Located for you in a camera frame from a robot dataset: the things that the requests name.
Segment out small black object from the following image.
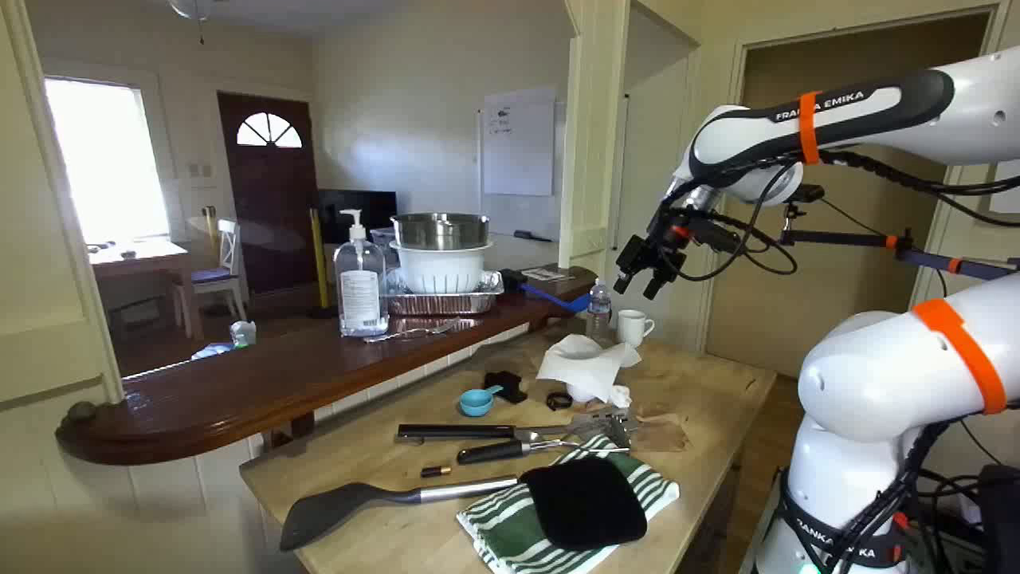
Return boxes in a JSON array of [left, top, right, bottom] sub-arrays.
[[484, 371, 527, 405]]

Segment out dark wood bar counter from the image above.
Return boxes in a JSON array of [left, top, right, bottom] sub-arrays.
[[55, 291, 557, 465]]

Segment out black spatula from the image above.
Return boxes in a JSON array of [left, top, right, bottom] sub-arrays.
[[279, 477, 512, 552]]

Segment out white paper towel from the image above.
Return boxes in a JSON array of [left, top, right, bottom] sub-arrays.
[[539, 336, 641, 407]]

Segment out white wall board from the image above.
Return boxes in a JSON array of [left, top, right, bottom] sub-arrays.
[[480, 89, 557, 199]]

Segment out black monitor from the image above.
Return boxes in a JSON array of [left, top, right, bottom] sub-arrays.
[[311, 188, 403, 250]]

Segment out black handled tongs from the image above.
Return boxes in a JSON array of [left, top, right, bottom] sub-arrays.
[[396, 407, 632, 465]]

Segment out hand sanitizer pump bottle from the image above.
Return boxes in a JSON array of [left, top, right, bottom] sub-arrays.
[[336, 207, 388, 339]]

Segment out green striped dish towel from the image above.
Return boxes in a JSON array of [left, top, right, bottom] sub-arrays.
[[457, 437, 678, 574]]

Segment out dark red door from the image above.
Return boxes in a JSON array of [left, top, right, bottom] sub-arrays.
[[216, 94, 315, 295]]

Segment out white mug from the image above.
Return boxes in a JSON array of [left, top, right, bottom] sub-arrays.
[[615, 310, 656, 348]]

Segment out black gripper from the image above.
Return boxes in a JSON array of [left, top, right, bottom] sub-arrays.
[[615, 210, 694, 300]]

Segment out black cloth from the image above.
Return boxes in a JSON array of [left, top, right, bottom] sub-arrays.
[[524, 456, 647, 552]]

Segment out silver metal pot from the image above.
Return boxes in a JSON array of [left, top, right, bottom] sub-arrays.
[[392, 210, 489, 250]]

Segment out wooden chair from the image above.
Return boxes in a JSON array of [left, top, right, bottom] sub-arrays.
[[175, 221, 245, 339]]

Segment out blue measuring cup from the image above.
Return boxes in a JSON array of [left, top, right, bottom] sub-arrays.
[[460, 385, 496, 417]]

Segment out clear water bottle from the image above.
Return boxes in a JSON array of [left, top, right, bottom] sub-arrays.
[[587, 277, 612, 344]]

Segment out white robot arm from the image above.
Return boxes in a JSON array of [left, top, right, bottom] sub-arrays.
[[618, 49, 1020, 574]]

